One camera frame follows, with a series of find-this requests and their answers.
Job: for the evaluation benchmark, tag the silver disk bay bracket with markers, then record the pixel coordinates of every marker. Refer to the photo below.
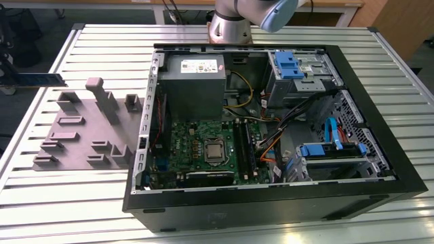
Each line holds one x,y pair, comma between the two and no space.
340,160

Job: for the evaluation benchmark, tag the blue expansion slot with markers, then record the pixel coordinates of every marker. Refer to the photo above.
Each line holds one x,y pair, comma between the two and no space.
163,164

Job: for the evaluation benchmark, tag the gray power supply unit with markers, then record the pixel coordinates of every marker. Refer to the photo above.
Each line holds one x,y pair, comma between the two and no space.
190,96

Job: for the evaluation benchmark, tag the blue disk carrier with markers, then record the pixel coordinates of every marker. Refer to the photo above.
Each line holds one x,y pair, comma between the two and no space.
315,150

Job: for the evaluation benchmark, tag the black RAM slot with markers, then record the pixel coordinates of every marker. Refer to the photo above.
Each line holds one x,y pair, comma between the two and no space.
238,145

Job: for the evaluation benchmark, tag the black office chair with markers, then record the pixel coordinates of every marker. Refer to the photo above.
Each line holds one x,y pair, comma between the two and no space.
23,33

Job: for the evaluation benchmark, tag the blue drive bay latch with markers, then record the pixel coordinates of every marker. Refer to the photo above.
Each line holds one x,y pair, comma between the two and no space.
287,66

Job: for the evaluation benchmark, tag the gray parts rack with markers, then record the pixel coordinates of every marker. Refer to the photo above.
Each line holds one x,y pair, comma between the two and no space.
88,119

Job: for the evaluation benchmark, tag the silver drive cage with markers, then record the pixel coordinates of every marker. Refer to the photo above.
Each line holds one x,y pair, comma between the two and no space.
311,84

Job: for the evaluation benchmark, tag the black graphics card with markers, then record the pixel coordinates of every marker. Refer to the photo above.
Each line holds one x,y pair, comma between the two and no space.
210,178

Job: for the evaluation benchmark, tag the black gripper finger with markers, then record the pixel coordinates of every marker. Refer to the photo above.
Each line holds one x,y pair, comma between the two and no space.
8,73

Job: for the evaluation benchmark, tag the wooden desk white legs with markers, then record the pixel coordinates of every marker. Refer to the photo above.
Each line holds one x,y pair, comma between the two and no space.
340,3

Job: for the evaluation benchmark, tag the silver CPU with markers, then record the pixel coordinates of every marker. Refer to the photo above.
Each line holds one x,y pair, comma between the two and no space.
214,151

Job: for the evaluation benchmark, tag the CPU socket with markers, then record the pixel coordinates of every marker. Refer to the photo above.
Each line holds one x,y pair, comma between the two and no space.
215,139

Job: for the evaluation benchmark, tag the black open PC case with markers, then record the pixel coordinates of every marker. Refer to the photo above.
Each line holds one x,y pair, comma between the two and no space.
237,203

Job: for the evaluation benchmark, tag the green motherboard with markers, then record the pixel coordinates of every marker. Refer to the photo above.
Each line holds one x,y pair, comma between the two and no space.
186,142

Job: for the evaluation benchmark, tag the RAM memory stick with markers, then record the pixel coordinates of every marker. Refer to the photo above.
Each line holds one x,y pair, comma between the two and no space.
40,80

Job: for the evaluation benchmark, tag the wooden cabinet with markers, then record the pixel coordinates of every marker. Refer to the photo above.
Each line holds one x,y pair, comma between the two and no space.
400,25

